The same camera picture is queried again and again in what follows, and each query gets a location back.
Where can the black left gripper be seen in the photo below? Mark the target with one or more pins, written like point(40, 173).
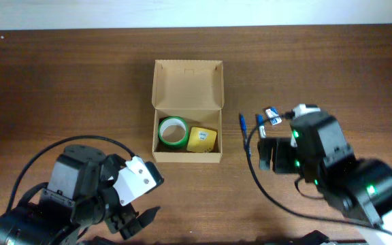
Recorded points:
point(122, 220)

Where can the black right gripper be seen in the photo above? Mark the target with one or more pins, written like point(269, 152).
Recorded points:
point(281, 155)

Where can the white blue eraser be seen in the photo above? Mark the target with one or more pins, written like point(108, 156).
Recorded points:
point(272, 114)

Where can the cardboard box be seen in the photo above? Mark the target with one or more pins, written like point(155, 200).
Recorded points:
point(192, 90)

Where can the green tape roll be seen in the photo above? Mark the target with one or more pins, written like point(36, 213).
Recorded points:
point(173, 132)

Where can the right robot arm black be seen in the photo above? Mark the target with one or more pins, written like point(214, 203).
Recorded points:
point(317, 151)

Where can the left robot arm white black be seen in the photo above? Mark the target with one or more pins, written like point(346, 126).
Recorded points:
point(46, 217)

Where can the blue white marker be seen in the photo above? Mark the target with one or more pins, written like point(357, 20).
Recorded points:
point(260, 122)

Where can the blue ballpoint pen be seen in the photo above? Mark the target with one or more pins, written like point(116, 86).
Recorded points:
point(243, 128)

